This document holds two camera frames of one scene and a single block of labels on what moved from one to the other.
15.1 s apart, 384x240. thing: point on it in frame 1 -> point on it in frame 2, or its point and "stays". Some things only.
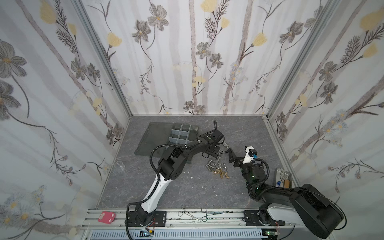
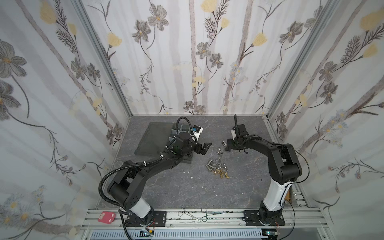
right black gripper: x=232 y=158 -> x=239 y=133
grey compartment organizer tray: x=159 y=133 stays
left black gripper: x=216 y=153 -> x=204 y=149
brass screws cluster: x=221 y=172 stays
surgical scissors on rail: x=204 y=219 stays
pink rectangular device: x=106 y=217 stays
